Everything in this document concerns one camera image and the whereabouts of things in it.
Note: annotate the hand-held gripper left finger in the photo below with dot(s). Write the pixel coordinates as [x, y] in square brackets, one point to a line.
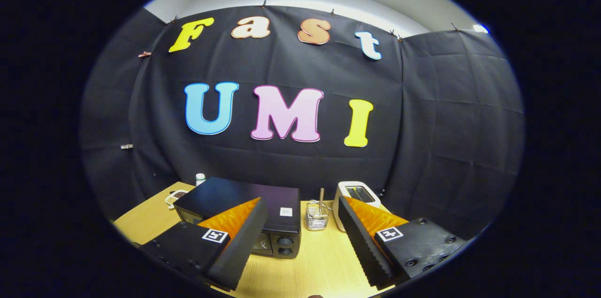
[244, 241]

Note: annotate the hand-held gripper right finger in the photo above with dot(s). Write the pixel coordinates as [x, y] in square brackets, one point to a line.
[359, 241]

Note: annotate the black toaster oven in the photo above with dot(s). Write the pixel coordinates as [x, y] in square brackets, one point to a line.
[235, 192]

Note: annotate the white bread toaster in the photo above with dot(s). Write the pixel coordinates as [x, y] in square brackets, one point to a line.
[339, 206]

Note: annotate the wooden stick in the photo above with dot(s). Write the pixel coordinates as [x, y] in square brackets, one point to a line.
[321, 197]

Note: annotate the small white bottle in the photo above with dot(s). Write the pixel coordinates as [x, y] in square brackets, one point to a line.
[200, 179]

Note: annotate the black backdrop cloth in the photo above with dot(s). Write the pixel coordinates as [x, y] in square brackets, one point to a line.
[328, 72]

